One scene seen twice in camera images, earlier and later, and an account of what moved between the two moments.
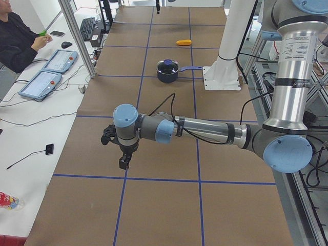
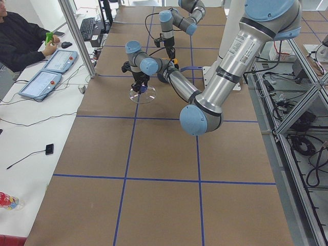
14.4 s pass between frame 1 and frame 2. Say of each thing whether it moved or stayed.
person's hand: moved
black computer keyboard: stayed
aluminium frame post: stayed
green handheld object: moved
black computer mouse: stayed
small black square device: stayed
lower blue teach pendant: stayed
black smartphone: stayed
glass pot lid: moved
